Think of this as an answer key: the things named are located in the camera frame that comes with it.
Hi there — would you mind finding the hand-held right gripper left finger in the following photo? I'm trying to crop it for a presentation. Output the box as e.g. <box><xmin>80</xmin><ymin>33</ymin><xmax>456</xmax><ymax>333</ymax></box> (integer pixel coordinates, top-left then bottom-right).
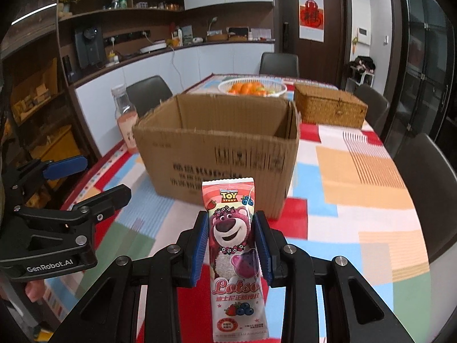
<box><xmin>48</xmin><ymin>210</ymin><xmax>210</xmax><ymax>343</ymax></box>

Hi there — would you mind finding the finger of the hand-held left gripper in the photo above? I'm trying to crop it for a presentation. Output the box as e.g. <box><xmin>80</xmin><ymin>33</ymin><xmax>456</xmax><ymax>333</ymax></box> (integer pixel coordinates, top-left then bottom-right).
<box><xmin>15</xmin><ymin>184</ymin><xmax>132</xmax><ymax>230</ymax></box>
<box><xmin>6</xmin><ymin>156</ymin><xmax>89</xmax><ymax>194</ymax></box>

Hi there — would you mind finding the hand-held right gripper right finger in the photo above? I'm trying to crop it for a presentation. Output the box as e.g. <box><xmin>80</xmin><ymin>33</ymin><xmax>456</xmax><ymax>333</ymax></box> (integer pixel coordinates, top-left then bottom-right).
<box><xmin>252</xmin><ymin>210</ymin><xmax>404</xmax><ymax>343</ymax></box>

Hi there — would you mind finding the pink bear snack packet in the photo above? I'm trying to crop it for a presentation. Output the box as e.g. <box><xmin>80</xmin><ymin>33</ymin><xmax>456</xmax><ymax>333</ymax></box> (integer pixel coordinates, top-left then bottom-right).
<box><xmin>202</xmin><ymin>178</ymin><xmax>269</xmax><ymax>342</ymax></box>

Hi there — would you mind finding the brown cardboard box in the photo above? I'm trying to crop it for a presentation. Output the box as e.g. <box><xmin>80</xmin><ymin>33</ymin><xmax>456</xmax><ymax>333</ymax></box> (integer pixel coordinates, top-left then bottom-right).
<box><xmin>132</xmin><ymin>93</ymin><xmax>301</xmax><ymax>221</ymax></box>

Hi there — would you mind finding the person's left hand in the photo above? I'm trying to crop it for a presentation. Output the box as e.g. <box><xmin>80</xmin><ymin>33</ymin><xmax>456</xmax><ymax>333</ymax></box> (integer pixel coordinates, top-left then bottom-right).
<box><xmin>25</xmin><ymin>279</ymin><xmax>46</xmax><ymax>303</ymax></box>

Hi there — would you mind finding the pink drink bottle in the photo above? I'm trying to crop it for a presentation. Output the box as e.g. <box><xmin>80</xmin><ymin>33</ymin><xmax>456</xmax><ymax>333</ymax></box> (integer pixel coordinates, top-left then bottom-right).
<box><xmin>111</xmin><ymin>85</ymin><xmax>140</xmax><ymax>154</ymax></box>

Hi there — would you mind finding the grey dining chair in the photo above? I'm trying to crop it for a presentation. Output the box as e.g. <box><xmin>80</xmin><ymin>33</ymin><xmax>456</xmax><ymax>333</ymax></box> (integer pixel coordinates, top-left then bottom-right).
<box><xmin>394</xmin><ymin>132</ymin><xmax>457</xmax><ymax>262</ymax></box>
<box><xmin>258</xmin><ymin>52</ymin><xmax>300</xmax><ymax>78</ymax></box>
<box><xmin>125</xmin><ymin>75</ymin><xmax>174</xmax><ymax>119</ymax></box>
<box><xmin>353</xmin><ymin>83</ymin><xmax>391</xmax><ymax>126</ymax></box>

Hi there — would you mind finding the black coffee machine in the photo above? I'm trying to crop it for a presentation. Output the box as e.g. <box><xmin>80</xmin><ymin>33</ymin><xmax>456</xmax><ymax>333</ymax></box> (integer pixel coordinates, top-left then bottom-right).
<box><xmin>74</xmin><ymin>25</ymin><xmax>107</xmax><ymax>70</ymax></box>

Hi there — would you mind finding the round white appliance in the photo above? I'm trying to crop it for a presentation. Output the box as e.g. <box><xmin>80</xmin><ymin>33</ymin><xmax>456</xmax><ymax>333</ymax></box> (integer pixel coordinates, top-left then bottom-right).
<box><xmin>139</xmin><ymin>41</ymin><xmax>168</xmax><ymax>54</ymax></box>

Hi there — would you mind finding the wicker lidded box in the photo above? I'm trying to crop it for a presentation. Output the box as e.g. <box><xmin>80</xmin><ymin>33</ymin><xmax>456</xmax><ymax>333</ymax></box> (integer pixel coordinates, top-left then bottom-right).
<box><xmin>293</xmin><ymin>82</ymin><xmax>368</xmax><ymax>129</ymax></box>

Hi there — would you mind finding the white base cabinet counter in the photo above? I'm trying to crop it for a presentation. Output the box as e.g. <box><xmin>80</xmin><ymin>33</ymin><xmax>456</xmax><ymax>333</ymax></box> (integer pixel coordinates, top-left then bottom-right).
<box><xmin>69</xmin><ymin>39</ymin><xmax>276</xmax><ymax>158</ymax></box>

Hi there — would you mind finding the white fruit basket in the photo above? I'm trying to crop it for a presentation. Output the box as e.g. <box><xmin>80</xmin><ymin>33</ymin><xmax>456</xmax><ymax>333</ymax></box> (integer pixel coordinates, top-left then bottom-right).
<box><xmin>217</xmin><ymin>76</ymin><xmax>288</xmax><ymax>98</ymax></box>

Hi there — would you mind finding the white green bottle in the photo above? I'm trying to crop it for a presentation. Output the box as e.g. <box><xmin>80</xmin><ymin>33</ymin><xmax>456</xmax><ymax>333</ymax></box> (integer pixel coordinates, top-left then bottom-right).
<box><xmin>177</xmin><ymin>26</ymin><xmax>194</xmax><ymax>47</ymax></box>

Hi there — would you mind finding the white stool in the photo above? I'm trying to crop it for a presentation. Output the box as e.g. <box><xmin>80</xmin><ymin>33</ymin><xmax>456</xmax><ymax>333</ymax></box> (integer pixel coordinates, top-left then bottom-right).
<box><xmin>347</xmin><ymin>69</ymin><xmax>374</xmax><ymax>92</ymax></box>

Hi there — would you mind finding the dark wooden door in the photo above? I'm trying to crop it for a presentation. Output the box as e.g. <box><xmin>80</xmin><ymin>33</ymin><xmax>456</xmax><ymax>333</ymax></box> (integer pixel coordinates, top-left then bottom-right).
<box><xmin>274</xmin><ymin>0</ymin><xmax>349</xmax><ymax>89</ymax></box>

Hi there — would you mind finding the dark bag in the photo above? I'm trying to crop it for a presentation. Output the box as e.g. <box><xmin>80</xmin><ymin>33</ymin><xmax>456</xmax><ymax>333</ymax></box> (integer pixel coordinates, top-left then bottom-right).
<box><xmin>348</xmin><ymin>57</ymin><xmax>376</xmax><ymax>73</ymax></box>

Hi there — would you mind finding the black glass cabinet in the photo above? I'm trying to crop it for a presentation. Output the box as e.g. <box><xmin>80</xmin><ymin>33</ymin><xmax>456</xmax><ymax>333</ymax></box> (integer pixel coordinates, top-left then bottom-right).
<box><xmin>387</xmin><ymin>0</ymin><xmax>457</xmax><ymax>159</ymax></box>

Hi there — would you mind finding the white cable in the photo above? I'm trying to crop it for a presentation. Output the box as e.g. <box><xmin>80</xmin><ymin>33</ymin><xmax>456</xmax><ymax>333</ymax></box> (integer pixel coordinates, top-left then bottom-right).
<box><xmin>142</xmin><ymin>30</ymin><xmax>183</xmax><ymax>91</ymax></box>

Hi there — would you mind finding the red wall poster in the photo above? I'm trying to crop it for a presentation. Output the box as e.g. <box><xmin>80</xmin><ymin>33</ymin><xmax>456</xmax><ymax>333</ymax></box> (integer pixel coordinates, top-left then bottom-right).
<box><xmin>299</xmin><ymin>0</ymin><xmax>326</xmax><ymax>42</ymax></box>

